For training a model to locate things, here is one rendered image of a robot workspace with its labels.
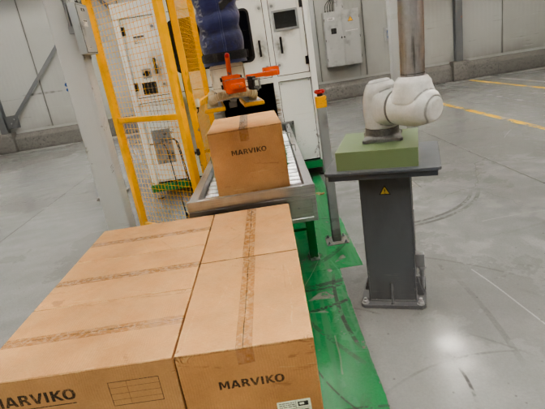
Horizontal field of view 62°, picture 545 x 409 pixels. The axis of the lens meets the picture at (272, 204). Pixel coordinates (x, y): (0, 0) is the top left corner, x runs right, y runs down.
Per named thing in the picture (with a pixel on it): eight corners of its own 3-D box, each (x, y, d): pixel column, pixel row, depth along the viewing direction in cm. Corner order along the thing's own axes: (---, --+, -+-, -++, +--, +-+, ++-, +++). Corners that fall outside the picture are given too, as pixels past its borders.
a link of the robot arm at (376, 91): (382, 120, 223) (379, 75, 216) (410, 123, 208) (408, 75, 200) (357, 128, 216) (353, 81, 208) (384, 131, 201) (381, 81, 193)
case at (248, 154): (225, 178, 308) (213, 119, 295) (282, 168, 308) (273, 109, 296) (221, 205, 251) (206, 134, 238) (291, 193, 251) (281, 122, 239)
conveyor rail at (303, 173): (287, 142, 471) (284, 124, 465) (291, 141, 470) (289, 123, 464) (309, 218, 251) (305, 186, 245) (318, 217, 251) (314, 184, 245)
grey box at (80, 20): (92, 54, 300) (79, 6, 290) (99, 53, 300) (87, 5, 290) (80, 54, 281) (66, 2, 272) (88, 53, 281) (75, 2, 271)
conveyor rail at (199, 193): (225, 152, 472) (222, 134, 466) (230, 151, 472) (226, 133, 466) (194, 235, 253) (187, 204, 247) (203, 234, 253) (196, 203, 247)
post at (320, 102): (331, 238, 320) (314, 96, 289) (341, 238, 320) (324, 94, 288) (332, 243, 313) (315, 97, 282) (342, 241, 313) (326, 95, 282)
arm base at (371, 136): (401, 129, 224) (401, 118, 222) (403, 140, 204) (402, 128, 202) (364, 132, 229) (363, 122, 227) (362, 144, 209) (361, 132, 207)
